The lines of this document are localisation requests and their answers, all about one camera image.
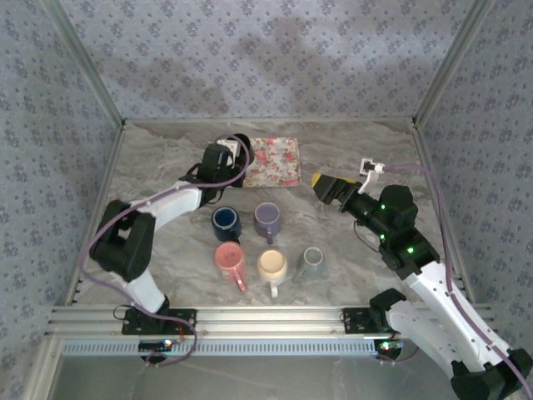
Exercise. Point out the dark blue mug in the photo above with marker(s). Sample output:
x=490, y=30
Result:
x=225, y=221

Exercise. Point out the purple mug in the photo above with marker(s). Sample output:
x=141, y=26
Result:
x=267, y=216

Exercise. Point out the grey mug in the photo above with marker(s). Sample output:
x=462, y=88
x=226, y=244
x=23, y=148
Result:
x=312, y=262

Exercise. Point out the cream mug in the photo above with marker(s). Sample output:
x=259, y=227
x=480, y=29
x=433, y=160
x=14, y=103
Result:
x=271, y=266

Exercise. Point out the pink mug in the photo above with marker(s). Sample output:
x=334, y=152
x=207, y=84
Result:
x=229, y=258

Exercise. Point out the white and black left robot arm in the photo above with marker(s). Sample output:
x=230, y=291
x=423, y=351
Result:
x=175, y=204

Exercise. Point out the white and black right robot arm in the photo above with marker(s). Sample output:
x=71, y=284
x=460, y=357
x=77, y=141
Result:
x=437, y=291

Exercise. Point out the floral fabric mat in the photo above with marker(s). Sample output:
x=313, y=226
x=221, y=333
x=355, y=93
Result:
x=275, y=162

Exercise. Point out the right circuit board with LED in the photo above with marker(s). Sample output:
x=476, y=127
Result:
x=391, y=346

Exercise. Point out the circuit board with led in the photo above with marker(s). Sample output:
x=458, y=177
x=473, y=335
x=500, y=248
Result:
x=391, y=346
x=152, y=345

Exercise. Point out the left circuit board with LED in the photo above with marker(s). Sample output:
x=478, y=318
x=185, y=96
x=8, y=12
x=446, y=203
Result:
x=152, y=345

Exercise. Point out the aluminium back rail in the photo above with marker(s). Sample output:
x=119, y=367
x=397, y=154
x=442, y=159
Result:
x=333, y=120

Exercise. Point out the aluminium rail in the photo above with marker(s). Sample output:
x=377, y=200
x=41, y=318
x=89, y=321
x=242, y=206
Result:
x=266, y=318
x=333, y=120
x=422, y=146
x=109, y=166

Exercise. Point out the aluminium right side rail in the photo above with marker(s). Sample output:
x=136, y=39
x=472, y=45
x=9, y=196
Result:
x=422, y=146

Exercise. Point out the aluminium left side rail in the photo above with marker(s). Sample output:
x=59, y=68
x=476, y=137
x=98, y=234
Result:
x=109, y=166

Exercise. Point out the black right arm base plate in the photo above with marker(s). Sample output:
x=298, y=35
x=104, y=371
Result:
x=354, y=318

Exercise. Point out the aluminium front rail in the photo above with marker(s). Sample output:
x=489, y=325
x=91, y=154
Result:
x=266, y=318

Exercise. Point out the aluminium right corner post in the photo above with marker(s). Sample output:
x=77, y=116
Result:
x=449, y=62

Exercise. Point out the aluminium corner post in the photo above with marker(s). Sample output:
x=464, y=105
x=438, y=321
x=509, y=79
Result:
x=449, y=62
x=87, y=62

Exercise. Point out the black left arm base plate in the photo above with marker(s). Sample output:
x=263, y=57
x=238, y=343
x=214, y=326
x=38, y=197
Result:
x=185, y=318

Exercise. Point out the aluminium left corner post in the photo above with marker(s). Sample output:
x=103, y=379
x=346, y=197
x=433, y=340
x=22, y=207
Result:
x=87, y=62

